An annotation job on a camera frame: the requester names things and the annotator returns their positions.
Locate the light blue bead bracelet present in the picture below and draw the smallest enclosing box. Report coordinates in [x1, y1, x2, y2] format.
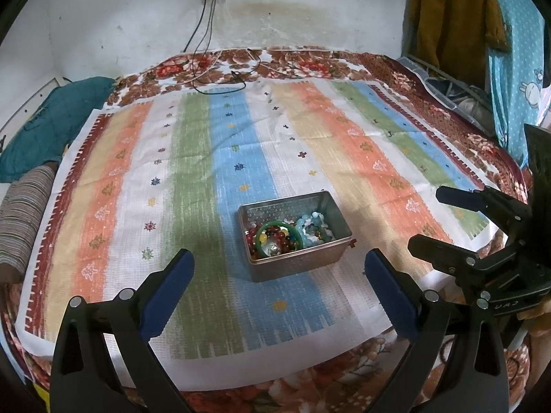
[295, 211, 332, 248]

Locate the silver metal tin box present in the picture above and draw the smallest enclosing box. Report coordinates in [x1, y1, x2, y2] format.
[238, 190, 353, 283]

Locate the blue dotted cloth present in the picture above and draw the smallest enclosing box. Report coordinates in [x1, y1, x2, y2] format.
[486, 0, 551, 168]

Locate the mustard yellow garment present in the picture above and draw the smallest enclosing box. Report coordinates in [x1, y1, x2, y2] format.
[407, 0, 509, 91]

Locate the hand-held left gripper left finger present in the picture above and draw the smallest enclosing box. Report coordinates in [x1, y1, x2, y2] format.
[49, 248, 195, 413]

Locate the multicolour glass bead bracelet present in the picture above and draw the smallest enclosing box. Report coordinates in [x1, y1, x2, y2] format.
[262, 228, 302, 252]

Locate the grey striped pillow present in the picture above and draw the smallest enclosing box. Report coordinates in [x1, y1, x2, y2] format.
[0, 164, 59, 285]

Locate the white charging cable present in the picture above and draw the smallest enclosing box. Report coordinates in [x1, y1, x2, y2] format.
[187, 0, 304, 84]

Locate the teal pillow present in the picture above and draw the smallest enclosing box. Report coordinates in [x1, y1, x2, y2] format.
[0, 76, 117, 183]

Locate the white board panel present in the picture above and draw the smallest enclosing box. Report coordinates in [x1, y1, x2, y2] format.
[0, 77, 61, 138]

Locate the striped pastel cloth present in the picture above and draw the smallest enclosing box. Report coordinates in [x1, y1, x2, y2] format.
[15, 76, 496, 392]

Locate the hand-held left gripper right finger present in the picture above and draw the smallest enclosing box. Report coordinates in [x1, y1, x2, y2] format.
[364, 248, 513, 413]

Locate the white and pink bead bracelet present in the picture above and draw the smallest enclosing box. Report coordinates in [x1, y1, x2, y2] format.
[319, 221, 341, 242]

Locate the green jade bangle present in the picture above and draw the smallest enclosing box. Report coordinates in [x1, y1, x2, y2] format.
[255, 221, 304, 259]

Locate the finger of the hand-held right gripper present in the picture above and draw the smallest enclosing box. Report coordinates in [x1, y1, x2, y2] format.
[436, 185, 532, 237]
[407, 233, 487, 276]

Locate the dark red bead bracelet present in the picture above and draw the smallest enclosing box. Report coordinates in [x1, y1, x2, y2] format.
[245, 224, 268, 261]

